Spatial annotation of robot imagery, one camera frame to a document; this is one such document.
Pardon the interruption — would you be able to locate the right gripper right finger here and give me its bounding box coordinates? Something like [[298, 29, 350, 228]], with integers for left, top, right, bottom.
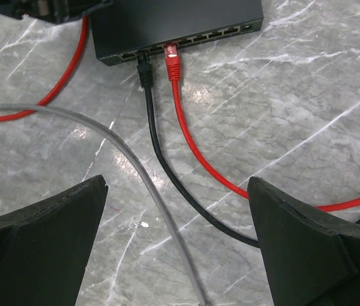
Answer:
[[248, 177, 360, 305]]

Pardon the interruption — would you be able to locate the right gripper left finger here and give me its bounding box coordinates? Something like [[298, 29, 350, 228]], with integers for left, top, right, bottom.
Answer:
[[0, 175, 108, 305]]

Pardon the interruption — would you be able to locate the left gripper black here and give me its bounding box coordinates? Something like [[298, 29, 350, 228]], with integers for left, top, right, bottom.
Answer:
[[0, 0, 113, 24]]

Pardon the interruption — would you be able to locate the black network switch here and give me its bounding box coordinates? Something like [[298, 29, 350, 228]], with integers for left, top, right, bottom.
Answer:
[[89, 0, 264, 66]]

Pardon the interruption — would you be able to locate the black ethernet cable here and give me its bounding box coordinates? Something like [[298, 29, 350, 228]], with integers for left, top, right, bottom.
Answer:
[[135, 49, 360, 249]]

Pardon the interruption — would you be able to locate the red ethernet cable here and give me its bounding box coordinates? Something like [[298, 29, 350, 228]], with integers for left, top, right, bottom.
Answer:
[[0, 15, 90, 122], [163, 43, 360, 213]]

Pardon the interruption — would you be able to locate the grey ethernet cable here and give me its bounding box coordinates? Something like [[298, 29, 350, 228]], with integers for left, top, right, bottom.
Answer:
[[0, 103, 211, 306]]

